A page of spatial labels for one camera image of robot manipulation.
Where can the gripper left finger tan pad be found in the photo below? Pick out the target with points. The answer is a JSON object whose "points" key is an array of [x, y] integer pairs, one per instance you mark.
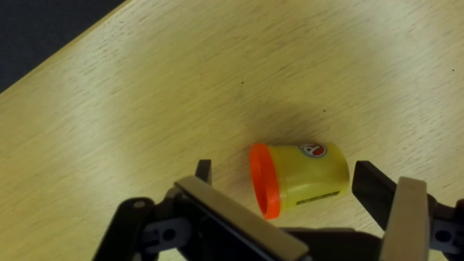
{"points": [[241, 218]]}

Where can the gripper right finger tan pad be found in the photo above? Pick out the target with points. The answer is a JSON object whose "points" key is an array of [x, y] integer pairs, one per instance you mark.
{"points": [[407, 222]]}

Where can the yellow container orange lid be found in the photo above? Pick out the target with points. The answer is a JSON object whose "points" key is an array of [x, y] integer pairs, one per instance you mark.
{"points": [[310, 176]]}

